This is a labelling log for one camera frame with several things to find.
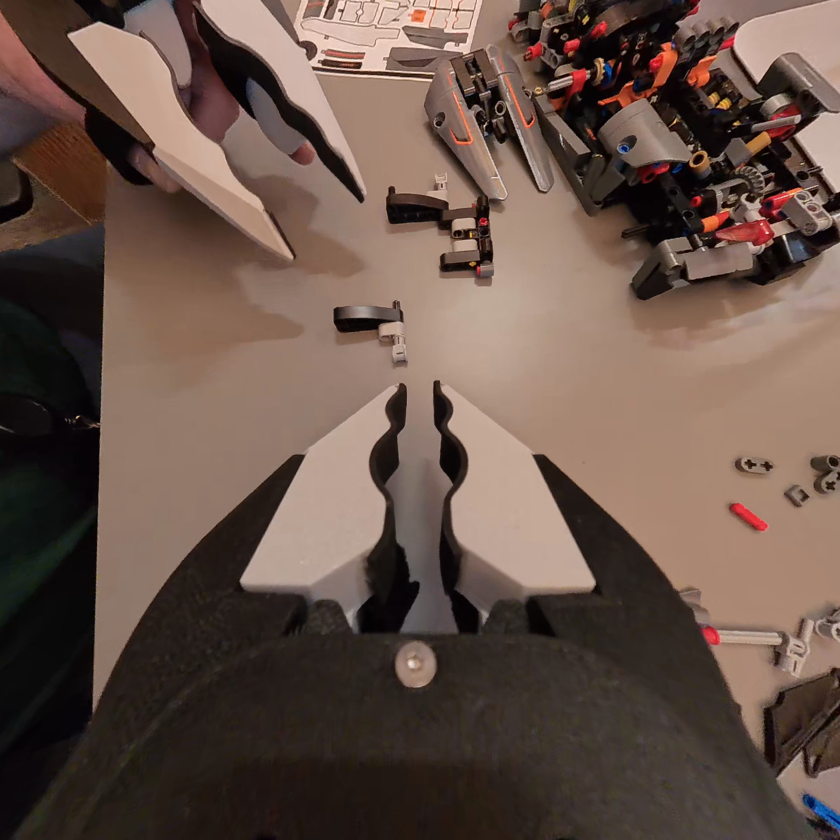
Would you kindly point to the person's green shirt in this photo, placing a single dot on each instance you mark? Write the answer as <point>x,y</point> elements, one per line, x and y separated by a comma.
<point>39,525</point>

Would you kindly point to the black white lego sub-assembly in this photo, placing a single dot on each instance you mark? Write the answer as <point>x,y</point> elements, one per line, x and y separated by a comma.
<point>459,226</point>

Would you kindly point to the red lego pin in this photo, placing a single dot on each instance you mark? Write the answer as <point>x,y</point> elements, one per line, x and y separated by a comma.
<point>748,516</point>

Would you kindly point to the light grey lego joint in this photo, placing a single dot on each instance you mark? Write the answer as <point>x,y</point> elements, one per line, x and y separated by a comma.
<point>400,349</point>

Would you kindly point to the grey oval two-hole lego piece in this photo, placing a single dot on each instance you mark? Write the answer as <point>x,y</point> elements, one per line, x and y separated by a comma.
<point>753,466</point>

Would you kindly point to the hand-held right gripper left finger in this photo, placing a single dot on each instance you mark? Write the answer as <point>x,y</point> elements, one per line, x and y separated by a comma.
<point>321,525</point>

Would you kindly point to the white sticker sheet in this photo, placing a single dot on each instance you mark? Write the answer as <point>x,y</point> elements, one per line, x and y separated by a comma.
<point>387,33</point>

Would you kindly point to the black curved lego panel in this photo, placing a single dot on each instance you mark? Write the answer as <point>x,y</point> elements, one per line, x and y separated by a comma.
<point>358,318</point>

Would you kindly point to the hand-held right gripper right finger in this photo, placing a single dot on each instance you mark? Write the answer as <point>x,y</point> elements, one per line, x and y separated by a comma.
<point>518,525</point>

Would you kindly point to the person's left hand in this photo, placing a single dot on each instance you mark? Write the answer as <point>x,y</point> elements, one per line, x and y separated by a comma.
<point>210,92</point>

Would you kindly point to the small grey square lego piece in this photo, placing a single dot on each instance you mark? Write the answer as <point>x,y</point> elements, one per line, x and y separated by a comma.
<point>796,495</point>

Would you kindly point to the pile of loose lego pieces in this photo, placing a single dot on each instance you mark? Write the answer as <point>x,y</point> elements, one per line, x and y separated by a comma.
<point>787,656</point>

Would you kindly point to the white lego connector block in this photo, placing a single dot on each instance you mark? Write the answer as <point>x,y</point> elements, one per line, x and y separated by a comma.
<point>392,327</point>

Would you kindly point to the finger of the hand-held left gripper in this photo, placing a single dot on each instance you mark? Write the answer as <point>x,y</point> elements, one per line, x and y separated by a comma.
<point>302,79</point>
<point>164,124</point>

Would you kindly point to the partly built lego car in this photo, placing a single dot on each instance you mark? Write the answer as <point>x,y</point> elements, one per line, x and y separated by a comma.
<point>689,144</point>

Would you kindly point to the white book stand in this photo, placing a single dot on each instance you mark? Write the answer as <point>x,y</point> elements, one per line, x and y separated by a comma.
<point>800,39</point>

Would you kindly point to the person's left forearm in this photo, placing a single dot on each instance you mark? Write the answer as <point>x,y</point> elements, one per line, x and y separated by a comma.
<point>26,85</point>

